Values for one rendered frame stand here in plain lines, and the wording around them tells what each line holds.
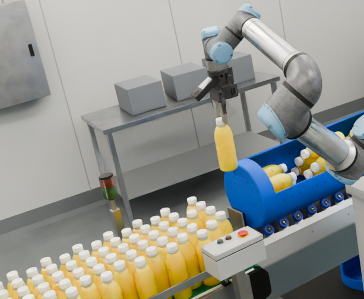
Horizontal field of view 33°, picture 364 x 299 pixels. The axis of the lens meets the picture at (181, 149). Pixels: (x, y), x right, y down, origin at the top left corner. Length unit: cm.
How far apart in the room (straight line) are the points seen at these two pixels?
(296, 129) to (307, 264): 96
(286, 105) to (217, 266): 63
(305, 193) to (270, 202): 18
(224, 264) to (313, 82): 70
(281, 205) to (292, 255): 23
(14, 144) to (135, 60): 132
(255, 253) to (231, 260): 10
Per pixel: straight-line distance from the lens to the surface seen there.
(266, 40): 198
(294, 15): 641
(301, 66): 184
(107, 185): 258
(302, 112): 183
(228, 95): 229
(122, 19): 563
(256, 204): 245
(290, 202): 248
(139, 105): 495
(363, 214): 236
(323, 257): 274
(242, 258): 216
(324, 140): 198
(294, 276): 268
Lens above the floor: 209
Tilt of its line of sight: 18 degrees down
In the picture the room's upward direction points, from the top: 12 degrees counter-clockwise
